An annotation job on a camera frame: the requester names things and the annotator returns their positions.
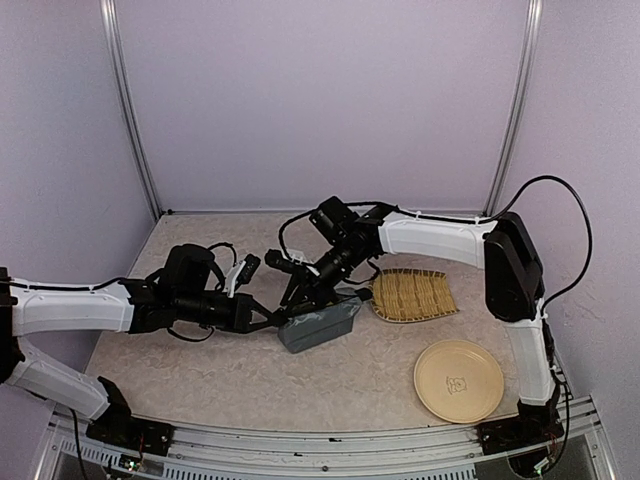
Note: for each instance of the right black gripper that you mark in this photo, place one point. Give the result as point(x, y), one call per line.
point(310, 286)

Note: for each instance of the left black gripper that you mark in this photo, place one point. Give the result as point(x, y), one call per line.
point(240, 316)

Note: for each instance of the grey zip pouch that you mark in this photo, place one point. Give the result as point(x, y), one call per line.
point(307, 330)

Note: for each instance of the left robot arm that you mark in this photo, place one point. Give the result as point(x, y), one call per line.
point(190, 287)

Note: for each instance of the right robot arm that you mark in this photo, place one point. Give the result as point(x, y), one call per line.
point(360, 231)

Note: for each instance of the woven bamboo tray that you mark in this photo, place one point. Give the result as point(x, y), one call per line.
point(404, 296)

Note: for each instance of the beige round plate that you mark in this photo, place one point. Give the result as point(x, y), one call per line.
point(458, 381)

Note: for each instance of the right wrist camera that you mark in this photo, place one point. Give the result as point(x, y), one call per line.
point(277, 260)

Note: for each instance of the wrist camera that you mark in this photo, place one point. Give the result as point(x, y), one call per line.
point(241, 274)
point(277, 260)

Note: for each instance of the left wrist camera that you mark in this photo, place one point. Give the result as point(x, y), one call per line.
point(241, 274)

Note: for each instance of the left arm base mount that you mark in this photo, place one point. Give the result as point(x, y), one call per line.
point(118, 427)

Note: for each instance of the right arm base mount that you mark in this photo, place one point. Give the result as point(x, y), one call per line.
point(532, 425)

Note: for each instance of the front aluminium rail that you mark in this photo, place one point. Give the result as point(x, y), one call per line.
point(441, 452)

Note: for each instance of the left aluminium frame post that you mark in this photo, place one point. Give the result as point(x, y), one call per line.
point(116, 51)

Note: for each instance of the aluminium frame post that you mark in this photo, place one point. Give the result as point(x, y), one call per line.
point(116, 51)
point(525, 67)

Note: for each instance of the right aluminium frame post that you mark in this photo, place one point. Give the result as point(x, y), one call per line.
point(525, 67)

